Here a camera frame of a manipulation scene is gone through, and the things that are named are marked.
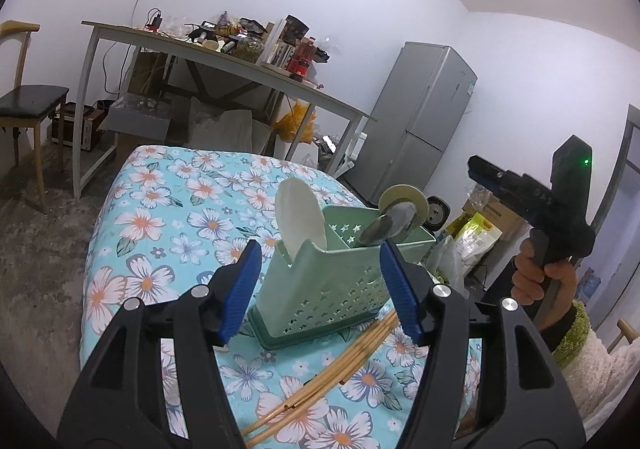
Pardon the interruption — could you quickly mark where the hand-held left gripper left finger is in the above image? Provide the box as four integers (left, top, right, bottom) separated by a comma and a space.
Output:
57, 239, 263, 449

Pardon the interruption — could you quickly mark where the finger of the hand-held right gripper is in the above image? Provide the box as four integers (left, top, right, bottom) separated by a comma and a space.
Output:
468, 155, 551, 225

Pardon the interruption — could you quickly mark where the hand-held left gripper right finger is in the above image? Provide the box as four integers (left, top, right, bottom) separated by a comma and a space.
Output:
379, 240, 586, 449

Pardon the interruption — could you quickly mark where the metal spoon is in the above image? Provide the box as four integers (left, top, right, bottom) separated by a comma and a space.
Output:
359, 213, 416, 248

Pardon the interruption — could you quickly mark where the pile of bamboo chopsticks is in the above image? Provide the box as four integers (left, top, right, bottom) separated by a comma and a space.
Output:
242, 311, 401, 447

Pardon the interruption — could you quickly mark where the green plastic utensil holder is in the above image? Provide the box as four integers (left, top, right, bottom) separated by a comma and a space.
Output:
247, 204, 437, 352

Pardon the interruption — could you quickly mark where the person's right forearm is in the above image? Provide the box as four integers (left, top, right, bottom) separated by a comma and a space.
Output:
540, 299, 640, 430

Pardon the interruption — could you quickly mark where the person's right hand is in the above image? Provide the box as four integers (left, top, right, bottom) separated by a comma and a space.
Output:
512, 239, 579, 326

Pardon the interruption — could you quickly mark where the brown cardboard box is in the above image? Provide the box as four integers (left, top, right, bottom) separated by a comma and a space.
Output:
462, 189, 528, 242

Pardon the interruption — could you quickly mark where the plastic bag of greens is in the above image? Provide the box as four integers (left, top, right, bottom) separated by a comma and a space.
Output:
422, 234, 468, 290

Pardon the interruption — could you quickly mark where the yellow and white rice bag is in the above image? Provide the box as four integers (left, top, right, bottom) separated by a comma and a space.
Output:
445, 211, 503, 280

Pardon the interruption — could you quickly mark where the black rice cooker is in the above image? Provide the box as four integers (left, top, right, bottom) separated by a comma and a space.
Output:
425, 196, 453, 235

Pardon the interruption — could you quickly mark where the blue floral blanket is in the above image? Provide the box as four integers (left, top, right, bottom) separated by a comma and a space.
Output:
80, 144, 481, 449

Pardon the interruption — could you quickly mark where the grey refrigerator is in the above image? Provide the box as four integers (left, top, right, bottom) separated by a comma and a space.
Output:
345, 41, 478, 207

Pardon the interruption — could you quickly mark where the white woven sack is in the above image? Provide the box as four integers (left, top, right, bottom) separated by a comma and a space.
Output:
187, 96, 253, 152

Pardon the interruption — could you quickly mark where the yellow plastic bag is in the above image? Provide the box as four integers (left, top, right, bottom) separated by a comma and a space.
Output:
275, 101, 318, 144

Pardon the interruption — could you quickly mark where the grey box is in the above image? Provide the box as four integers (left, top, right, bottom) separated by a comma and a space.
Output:
97, 91, 173, 144

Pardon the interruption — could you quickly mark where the red oil bottle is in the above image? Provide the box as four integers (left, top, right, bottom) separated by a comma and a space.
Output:
290, 36, 318, 82

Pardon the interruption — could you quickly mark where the brown case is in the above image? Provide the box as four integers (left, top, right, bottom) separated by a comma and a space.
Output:
50, 101, 108, 152

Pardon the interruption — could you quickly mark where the glass jar of green pickles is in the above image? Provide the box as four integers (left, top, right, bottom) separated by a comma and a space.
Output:
232, 36, 263, 62

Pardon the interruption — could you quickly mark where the dark printed box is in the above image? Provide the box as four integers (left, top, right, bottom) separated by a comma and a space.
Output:
280, 15, 308, 42

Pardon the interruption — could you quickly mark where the black handheld device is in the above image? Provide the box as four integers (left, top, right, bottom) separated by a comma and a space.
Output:
187, 21, 218, 44

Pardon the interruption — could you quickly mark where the wooden table with white legs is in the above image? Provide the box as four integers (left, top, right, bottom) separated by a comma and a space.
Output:
75, 20, 378, 200

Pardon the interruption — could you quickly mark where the wooden chair with black seat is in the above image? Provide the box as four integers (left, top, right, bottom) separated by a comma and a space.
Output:
0, 21, 70, 214

